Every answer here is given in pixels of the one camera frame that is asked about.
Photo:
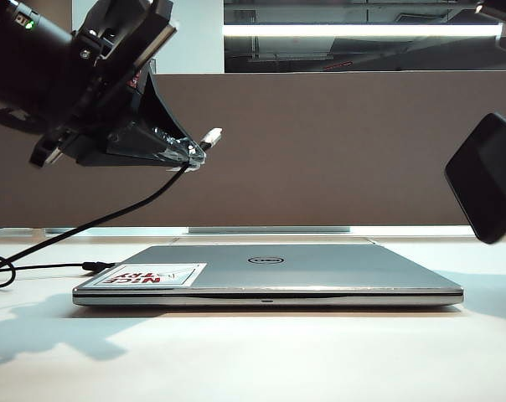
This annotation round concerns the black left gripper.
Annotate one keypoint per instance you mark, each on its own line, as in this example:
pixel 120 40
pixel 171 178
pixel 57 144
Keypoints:
pixel 110 46

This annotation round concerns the white Nice Try sticker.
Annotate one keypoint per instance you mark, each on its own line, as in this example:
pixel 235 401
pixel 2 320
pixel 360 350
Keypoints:
pixel 182 276

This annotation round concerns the brown desk divider panel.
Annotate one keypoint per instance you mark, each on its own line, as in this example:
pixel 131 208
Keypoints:
pixel 320 151

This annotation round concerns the silver Dell laptop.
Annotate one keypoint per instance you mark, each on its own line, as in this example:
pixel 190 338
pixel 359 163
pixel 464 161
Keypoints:
pixel 320 270

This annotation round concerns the long ceiling light strip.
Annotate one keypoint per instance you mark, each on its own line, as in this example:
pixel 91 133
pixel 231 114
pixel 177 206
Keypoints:
pixel 362 30

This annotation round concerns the white divider foot bracket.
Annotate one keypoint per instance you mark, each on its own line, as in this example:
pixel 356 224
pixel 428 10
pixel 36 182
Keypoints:
pixel 39 233

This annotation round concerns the long grey divider bracket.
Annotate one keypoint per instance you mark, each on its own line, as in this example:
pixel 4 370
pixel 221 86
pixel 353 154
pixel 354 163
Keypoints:
pixel 270 229

